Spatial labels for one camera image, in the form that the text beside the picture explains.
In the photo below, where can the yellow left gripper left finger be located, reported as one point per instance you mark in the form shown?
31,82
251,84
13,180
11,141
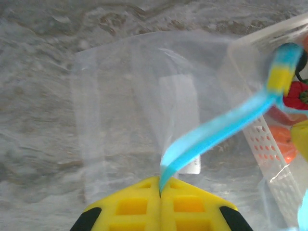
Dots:
134,209

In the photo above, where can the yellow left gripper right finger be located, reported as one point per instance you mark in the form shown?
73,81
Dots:
187,209

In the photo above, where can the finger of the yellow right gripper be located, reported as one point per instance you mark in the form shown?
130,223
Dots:
302,142

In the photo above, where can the orange fruit toy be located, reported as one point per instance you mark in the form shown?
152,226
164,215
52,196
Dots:
282,142

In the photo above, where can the clear zip-top bag blue zipper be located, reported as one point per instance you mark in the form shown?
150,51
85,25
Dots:
144,96

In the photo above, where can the white perforated plastic basket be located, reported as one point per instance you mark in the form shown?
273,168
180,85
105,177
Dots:
262,134

